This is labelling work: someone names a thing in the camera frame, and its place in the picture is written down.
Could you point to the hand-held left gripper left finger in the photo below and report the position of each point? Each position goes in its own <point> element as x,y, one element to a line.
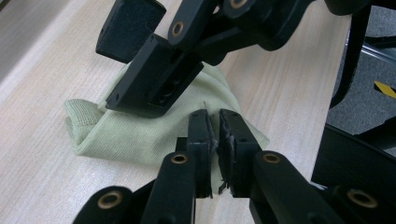
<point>201,140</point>

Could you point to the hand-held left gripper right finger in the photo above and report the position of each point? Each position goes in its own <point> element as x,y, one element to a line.
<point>236,146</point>

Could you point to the light green sock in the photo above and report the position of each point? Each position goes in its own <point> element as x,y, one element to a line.
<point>130,137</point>

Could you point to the black chair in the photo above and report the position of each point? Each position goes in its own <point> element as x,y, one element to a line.
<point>351,161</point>

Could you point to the metal stand bar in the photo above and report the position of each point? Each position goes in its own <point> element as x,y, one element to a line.
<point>381,51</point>

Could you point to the yellow and black floor tape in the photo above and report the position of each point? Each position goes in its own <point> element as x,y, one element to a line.
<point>385,89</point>

